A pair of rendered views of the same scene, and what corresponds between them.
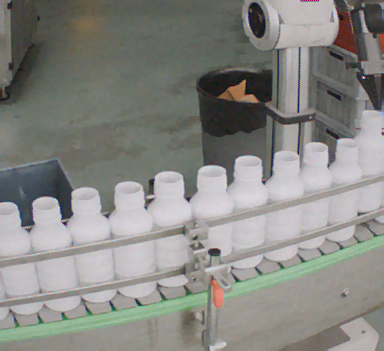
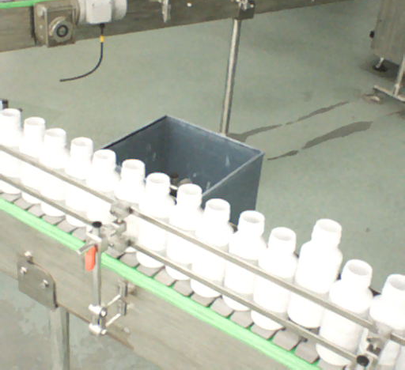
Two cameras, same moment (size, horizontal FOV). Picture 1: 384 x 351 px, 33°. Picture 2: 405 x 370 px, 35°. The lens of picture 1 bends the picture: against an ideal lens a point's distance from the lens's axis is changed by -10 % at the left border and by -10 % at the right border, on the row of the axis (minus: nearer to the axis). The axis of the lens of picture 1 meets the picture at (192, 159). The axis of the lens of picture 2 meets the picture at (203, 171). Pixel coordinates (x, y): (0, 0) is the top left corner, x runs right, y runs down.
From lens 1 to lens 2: 0.89 m
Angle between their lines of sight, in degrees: 48
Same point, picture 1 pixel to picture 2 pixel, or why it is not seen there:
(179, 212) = (125, 191)
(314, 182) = (232, 243)
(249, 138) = not seen: outside the picture
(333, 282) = (231, 355)
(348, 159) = (270, 247)
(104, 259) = (75, 193)
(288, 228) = (198, 265)
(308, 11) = not seen: outside the picture
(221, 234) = (145, 228)
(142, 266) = (92, 213)
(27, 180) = (234, 154)
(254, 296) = (157, 300)
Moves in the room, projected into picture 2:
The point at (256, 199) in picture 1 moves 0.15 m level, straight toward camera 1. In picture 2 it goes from (177, 220) to (85, 239)
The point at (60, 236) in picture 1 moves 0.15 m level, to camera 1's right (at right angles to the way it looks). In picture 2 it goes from (51, 158) to (85, 200)
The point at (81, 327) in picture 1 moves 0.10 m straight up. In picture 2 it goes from (41, 229) to (39, 183)
